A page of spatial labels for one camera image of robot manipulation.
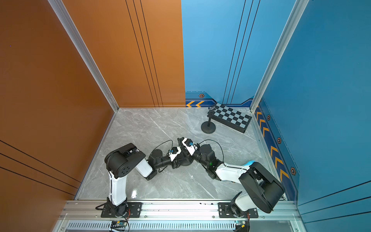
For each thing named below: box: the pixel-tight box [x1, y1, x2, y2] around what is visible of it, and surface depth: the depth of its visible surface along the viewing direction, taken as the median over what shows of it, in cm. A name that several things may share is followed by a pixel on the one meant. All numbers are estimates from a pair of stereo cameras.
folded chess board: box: [207, 102, 253, 134], surface depth 111 cm
